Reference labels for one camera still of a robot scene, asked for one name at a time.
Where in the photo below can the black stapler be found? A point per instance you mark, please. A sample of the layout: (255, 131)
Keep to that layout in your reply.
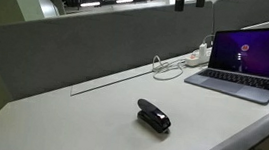
(153, 116)

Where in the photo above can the white charger plug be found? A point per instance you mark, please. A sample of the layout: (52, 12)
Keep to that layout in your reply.
(203, 49)

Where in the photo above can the short grey desk divider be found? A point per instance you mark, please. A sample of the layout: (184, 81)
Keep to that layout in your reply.
(248, 13)

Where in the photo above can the white power strip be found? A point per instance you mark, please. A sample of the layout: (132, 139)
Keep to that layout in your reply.
(193, 60)

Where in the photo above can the long grey desk divider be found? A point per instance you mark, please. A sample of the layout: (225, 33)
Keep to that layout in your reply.
(93, 47)

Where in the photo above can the grey laptop with stickers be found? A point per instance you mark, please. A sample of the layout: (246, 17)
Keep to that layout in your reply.
(240, 86)

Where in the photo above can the long ceiling light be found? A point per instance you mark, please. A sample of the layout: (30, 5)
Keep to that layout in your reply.
(90, 4)

